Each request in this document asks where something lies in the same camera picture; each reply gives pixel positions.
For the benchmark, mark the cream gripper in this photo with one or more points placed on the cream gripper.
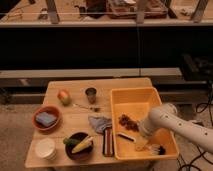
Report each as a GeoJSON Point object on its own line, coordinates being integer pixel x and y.
{"type": "Point", "coordinates": [146, 129]}

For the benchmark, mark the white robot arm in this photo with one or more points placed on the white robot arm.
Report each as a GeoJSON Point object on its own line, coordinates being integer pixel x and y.
{"type": "Point", "coordinates": [165, 116]}

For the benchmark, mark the small metal cup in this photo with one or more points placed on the small metal cup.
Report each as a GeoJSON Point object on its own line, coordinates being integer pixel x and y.
{"type": "Point", "coordinates": [91, 94]}

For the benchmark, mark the white paper cup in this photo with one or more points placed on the white paper cup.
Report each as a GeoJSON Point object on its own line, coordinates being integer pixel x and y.
{"type": "Point", "coordinates": [45, 149]}

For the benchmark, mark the dark grapes bunch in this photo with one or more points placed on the dark grapes bunch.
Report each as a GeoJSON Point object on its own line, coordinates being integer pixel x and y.
{"type": "Point", "coordinates": [128, 123]}

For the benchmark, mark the brown rectangular block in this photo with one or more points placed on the brown rectangular block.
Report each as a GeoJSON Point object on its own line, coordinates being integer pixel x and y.
{"type": "Point", "coordinates": [108, 146]}

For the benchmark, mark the yellow plastic bin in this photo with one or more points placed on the yellow plastic bin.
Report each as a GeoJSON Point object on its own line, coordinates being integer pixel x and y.
{"type": "Point", "coordinates": [134, 137]}

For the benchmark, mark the grey crumpled cloth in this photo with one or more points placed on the grey crumpled cloth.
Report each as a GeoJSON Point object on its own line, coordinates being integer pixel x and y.
{"type": "Point", "coordinates": [99, 124]}

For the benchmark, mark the yellow corn cob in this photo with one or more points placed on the yellow corn cob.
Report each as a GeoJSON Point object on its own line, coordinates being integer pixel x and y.
{"type": "Point", "coordinates": [82, 145]}

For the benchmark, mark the dark brown bowl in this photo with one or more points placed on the dark brown bowl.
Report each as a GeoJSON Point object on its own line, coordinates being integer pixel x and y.
{"type": "Point", "coordinates": [82, 155]}

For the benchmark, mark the wooden table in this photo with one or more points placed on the wooden table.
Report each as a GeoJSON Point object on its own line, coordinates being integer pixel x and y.
{"type": "Point", "coordinates": [75, 119]}

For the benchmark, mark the green cucumber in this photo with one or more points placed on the green cucumber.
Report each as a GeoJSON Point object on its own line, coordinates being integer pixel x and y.
{"type": "Point", "coordinates": [69, 141]}

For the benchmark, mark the metal spoon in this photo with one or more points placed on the metal spoon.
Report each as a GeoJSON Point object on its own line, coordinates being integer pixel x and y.
{"type": "Point", "coordinates": [95, 109]}

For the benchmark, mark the red yellow apple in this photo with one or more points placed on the red yellow apple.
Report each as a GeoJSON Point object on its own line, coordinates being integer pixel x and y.
{"type": "Point", "coordinates": [64, 97]}

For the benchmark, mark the orange bowl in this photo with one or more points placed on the orange bowl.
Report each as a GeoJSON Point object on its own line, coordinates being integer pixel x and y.
{"type": "Point", "coordinates": [51, 110]}

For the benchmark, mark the blue sponge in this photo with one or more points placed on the blue sponge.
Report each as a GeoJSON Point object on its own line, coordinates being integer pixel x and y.
{"type": "Point", "coordinates": [46, 119]}

